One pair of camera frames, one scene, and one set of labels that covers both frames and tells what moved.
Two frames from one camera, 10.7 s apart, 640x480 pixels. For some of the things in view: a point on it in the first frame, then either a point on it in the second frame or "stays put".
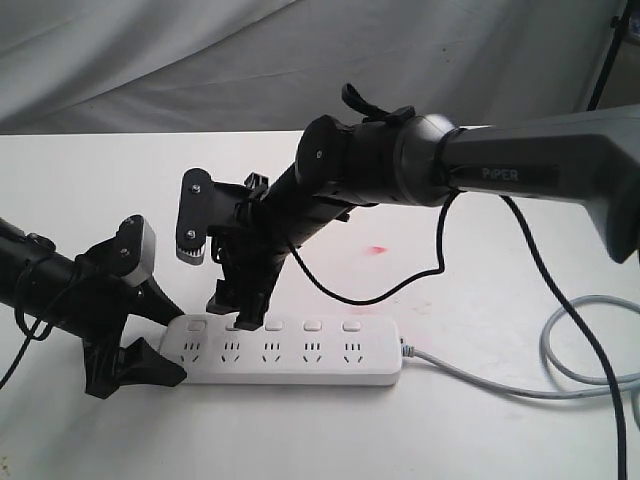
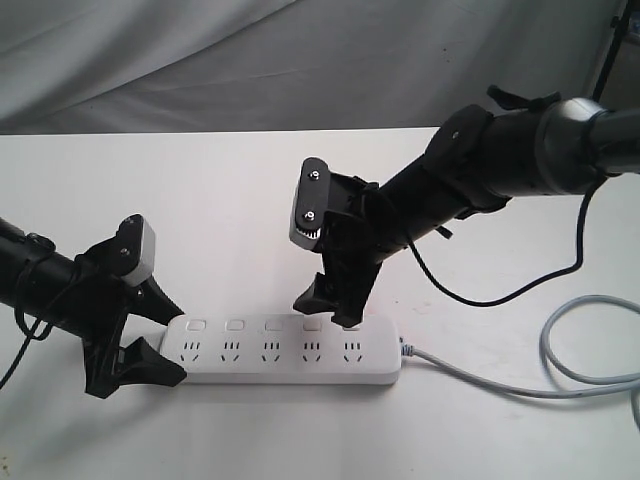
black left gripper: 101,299 stays put
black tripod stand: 619,23 stays put
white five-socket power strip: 299,350 stays put
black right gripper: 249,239 to 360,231
